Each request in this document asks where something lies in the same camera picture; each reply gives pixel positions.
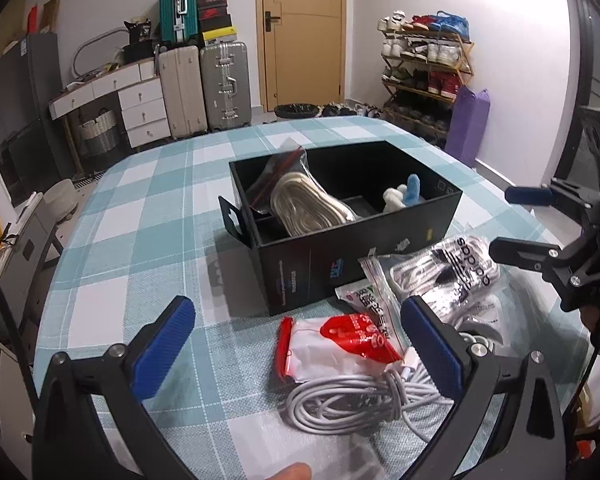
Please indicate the white oval frame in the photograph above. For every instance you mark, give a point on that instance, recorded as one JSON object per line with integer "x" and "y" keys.
{"x": 87, "y": 42}

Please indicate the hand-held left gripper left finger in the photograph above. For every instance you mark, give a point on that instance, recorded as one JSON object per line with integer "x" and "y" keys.
{"x": 162, "y": 347}

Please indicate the white laces zip bag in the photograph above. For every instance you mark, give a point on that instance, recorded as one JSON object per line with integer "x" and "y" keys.
{"x": 430, "y": 270}

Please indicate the wooden door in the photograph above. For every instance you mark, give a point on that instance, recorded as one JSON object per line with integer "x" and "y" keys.
{"x": 300, "y": 60}

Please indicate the black printed bag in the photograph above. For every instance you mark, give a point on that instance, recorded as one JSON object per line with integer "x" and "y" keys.
{"x": 140, "y": 32}

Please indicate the beige laces zip bag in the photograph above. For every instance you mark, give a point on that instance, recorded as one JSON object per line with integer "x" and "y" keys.
{"x": 305, "y": 205}

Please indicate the silver suitcase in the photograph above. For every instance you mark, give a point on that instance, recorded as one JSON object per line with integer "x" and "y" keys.
{"x": 225, "y": 87}

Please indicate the beige suitcase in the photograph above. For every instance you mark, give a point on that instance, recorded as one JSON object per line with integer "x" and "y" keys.
{"x": 182, "y": 92}

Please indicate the row of floor shoes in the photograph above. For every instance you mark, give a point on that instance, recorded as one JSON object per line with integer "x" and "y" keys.
{"x": 350, "y": 109}

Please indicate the black trash bin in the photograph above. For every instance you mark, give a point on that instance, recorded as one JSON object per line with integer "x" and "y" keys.
{"x": 295, "y": 111}

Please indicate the green suitcase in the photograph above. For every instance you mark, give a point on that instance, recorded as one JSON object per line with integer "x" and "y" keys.
{"x": 177, "y": 10}

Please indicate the shoe rack with shoes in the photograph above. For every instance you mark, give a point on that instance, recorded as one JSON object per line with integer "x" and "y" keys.
{"x": 442, "y": 50}

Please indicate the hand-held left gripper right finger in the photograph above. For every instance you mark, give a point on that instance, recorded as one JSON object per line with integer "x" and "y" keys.
{"x": 432, "y": 355}

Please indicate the flat cardboard pieces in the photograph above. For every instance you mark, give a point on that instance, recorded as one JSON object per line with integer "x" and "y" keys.
{"x": 50, "y": 12}

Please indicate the white blue plush toy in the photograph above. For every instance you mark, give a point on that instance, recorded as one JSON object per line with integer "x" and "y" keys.
{"x": 396, "y": 197}

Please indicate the black red shoe box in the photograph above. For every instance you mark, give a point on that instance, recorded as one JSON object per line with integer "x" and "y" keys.
{"x": 212, "y": 7}

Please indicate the red white packet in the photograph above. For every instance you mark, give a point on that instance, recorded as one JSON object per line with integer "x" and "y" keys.
{"x": 310, "y": 355}

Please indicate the black cardboard box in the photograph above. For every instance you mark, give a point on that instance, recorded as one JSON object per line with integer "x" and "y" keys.
{"x": 330, "y": 265}

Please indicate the wicker basket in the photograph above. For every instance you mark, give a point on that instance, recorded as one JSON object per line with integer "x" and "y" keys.
{"x": 97, "y": 132}

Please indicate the purple bag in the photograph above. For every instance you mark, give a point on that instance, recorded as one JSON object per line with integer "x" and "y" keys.
{"x": 467, "y": 125}

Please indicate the dark grey refrigerator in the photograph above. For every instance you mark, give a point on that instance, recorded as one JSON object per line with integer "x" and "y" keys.
{"x": 30, "y": 110}

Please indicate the person's left hand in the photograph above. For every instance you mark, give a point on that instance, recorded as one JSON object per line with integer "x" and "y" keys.
{"x": 291, "y": 472}

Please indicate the white desk with drawers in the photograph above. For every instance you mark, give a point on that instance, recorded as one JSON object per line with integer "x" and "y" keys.
{"x": 140, "y": 105}

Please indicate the grey low cabinet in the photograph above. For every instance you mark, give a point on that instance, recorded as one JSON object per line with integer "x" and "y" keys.
{"x": 27, "y": 250}

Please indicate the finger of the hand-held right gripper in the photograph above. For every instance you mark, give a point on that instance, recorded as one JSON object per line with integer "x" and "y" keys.
{"x": 520, "y": 254}
{"x": 527, "y": 195}

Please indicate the black yellow shoe box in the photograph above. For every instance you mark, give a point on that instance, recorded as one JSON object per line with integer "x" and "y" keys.
{"x": 220, "y": 36}

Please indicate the wooden shoe rack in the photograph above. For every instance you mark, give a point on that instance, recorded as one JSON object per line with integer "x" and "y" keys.
{"x": 464, "y": 62}

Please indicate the white packet green print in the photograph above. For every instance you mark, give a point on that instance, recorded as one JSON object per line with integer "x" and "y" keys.
{"x": 360, "y": 300}

